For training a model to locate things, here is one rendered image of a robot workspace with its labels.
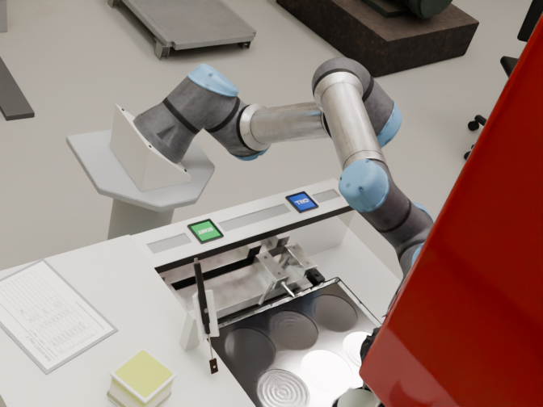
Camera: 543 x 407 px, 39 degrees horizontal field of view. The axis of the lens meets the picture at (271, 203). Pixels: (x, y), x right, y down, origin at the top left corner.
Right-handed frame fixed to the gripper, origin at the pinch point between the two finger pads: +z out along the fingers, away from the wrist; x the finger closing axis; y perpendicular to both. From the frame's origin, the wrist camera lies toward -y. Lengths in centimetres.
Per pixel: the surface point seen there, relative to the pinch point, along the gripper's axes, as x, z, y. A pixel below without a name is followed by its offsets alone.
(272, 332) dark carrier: -20.1, 1.4, -4.7
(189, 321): -34.7, -12.2, 11.6
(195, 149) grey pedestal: -53, 9, -64
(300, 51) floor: -45, 91, -297
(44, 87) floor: -146, 91, -183
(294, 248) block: -20.8, 0.3, -29.1
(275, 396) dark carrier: -16.4, 1.4, 9.6
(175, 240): -44.3, -4.3, -14.4
